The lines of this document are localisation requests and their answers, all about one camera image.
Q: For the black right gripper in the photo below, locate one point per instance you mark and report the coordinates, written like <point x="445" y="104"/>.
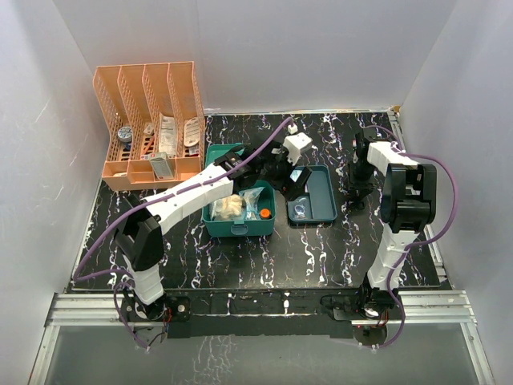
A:
<point x="364" y="187"/>

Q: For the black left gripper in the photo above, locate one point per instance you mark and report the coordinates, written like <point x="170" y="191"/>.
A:
<point x="286" y="186"/>

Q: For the teal white packet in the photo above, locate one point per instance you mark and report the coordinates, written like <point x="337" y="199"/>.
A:
<point x="297" y="175"/>

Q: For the blue cotton swab bag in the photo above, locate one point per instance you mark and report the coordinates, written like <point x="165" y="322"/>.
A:
<point x="251" y="197"/>

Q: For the clear small packet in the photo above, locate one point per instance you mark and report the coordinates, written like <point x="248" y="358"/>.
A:
<point x="300" y="210"/>

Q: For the brown bottle orange cap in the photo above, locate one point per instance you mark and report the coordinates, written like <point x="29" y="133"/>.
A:
<point x="265" y="214"/>

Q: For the dark teal divider tray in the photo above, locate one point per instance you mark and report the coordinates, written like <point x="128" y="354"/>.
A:
<point x="321" y="204"/>

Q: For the teal medicine kit box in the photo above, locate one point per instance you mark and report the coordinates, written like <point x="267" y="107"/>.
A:
<point x="240" y="227"/>

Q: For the beige gauze packet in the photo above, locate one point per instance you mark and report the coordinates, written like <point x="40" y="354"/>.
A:
<point x="228" y="208"/>

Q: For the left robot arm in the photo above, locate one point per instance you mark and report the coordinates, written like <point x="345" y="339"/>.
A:
<point x="139" y="235"/>

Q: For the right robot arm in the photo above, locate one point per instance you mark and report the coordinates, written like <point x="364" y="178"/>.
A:
<point x="408" y="204"/>

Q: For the white paper packet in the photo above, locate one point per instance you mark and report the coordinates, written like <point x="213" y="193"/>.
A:
<point x="168" y="135"/>

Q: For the white stapler box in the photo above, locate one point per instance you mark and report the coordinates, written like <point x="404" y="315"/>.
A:
<point x="160" y="166"/>

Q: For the peach plastic file organizer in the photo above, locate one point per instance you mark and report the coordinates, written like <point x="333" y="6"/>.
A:
<point x="136" y="95"/>

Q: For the round blue white tin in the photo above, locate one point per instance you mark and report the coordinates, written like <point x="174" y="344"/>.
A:
<point x="125" y="134"/>

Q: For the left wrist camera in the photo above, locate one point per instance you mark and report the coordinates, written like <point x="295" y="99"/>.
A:
<point x="297" y="143"/>

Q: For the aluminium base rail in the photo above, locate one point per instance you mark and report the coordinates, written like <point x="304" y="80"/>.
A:
<point x="261" y="338"/>

